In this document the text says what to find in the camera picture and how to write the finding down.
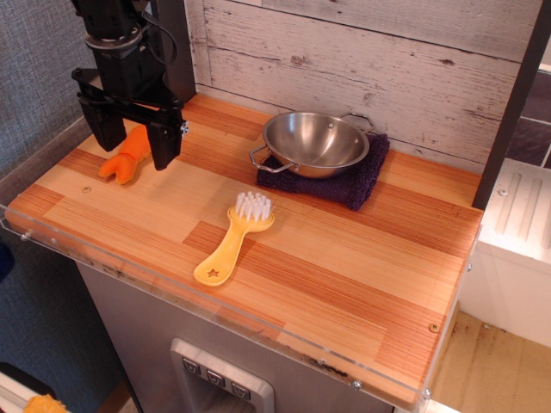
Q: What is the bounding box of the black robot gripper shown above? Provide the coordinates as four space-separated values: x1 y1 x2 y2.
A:
71 46 186 170

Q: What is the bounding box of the yellow brush with white bristles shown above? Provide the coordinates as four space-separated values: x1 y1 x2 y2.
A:
194 192 275 287

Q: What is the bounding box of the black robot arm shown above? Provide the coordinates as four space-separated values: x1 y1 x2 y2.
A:
71 1 188 170

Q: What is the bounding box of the orange plush toy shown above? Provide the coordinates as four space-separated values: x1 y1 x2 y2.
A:
98 125 152 185

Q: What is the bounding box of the clear acrylic edge guard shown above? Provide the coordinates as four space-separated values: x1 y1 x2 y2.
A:
6 198 481 410

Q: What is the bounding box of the grey toy fridge cabinet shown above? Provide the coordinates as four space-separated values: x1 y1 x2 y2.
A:
78 264 393 412

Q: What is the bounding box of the dark purple cloth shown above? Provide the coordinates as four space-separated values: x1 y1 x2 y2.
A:
256 133 390 211

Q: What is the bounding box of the silver dispenser panel with buttons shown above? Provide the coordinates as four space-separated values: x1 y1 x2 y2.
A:
170 338 276 412

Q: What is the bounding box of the yellow object at bottom left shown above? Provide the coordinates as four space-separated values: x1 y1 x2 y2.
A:
22 395 67 413

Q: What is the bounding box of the white toy sink unit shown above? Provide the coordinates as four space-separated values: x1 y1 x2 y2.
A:
459 159 550 346

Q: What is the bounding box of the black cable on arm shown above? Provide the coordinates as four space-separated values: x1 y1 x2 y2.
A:
140 10 178 70

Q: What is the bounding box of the metal bowl with handles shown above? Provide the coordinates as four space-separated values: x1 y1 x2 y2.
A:
249 112 370 179

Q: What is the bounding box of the dark grey vertical post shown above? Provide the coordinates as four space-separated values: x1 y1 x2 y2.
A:
472 0 550 210

